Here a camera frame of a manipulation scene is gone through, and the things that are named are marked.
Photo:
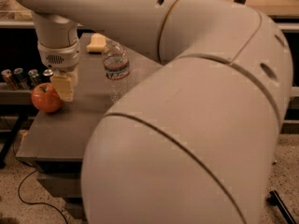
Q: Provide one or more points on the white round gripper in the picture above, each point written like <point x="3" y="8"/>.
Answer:
<point x="59" y="57"/>

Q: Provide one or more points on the red apple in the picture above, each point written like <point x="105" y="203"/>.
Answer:
<point x="45" y="98"/>

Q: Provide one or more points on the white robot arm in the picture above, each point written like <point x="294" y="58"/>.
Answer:
<point x="194" y="142"/>

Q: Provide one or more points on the dark drink can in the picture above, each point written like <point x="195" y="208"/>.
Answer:
<point x="47" y="74"/>

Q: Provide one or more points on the green drink can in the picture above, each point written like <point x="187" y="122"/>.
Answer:
<point x="34" y="77"/>

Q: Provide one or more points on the yellow sponge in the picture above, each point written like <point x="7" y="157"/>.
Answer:
<point x="97" y="44"/>

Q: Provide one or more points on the clear plastic water bottle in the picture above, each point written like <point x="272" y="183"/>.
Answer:
<point x="117" y="68"/>

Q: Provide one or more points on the black table leg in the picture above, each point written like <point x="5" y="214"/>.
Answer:
<point x="10" y="138"/>

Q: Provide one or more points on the orange drink can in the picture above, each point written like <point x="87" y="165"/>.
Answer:
<point x="9" y="79"/>

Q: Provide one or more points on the grey drawer cabinet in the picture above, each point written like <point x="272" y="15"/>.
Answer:
<point x="56" y="142"/>

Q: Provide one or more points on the upper grey drawer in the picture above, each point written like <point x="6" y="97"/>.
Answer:
<point x="65" y="185"/>

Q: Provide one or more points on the black bar on floor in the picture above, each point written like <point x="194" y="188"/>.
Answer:
<point x="275" y="200"/>

